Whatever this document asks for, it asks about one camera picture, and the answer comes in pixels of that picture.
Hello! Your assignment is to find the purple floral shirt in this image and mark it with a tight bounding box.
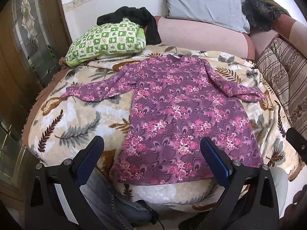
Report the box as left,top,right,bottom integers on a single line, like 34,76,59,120
64,55,265,185

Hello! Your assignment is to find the blue jeans leg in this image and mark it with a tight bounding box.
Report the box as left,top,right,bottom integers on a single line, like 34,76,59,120
80,169,159,229

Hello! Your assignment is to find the beige leaf-pattern blanket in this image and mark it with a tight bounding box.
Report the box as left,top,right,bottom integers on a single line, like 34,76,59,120
22,45,304,212

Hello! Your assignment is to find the striped brown quilt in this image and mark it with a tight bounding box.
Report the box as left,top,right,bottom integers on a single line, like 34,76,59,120
256,38,306,137

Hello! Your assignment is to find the grey pillow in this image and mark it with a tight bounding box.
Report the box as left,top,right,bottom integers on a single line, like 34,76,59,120
166,0,250,34

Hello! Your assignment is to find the pink bolster cushion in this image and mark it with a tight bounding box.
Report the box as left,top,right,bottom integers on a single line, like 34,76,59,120
155,16,255,60

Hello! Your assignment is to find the wooden glass door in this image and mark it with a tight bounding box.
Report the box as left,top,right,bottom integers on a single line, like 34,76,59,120
1,0,71,190

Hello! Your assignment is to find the green patterned pillow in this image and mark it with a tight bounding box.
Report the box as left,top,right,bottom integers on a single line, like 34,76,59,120
65,18,146,67

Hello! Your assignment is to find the black garment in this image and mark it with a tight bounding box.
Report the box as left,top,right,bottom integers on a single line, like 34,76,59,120
96,6,162,45

